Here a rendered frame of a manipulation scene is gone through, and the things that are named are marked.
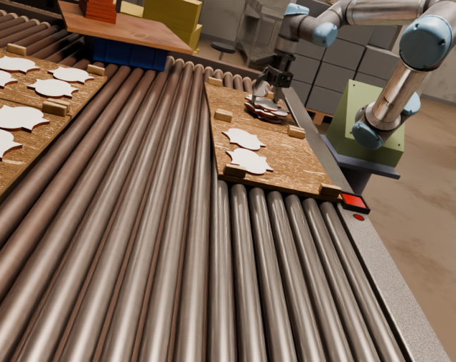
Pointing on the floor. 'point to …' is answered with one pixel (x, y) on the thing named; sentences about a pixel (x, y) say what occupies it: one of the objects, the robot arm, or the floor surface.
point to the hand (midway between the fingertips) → (263, 102)
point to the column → (359, 169)
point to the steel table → (252, 48)
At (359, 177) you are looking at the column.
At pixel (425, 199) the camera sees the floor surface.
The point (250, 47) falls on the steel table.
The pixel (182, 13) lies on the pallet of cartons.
